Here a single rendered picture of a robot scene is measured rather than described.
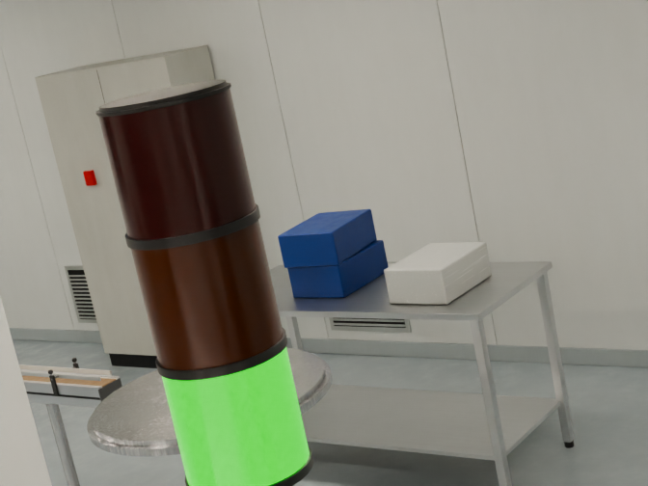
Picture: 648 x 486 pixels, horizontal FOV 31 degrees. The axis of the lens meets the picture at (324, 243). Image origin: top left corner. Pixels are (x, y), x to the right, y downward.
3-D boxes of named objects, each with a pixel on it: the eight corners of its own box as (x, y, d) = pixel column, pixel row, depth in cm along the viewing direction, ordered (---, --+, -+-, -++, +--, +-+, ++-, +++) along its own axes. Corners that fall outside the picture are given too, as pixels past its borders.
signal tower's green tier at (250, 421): (257, 503, 43) (229, 380, 42) (162, 489, 46) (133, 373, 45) (334, 445, 47) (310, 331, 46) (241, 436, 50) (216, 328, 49)
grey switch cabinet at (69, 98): (233, 376, 753) (160, 57, 707) (104, 367, 825) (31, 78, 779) (275, 351, 785) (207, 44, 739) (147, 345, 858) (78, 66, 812)
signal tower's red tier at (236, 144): (197, 240, 41) (167, 109, 40) (100, 243, 44) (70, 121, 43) (282, 202, 45) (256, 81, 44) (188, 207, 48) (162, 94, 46)
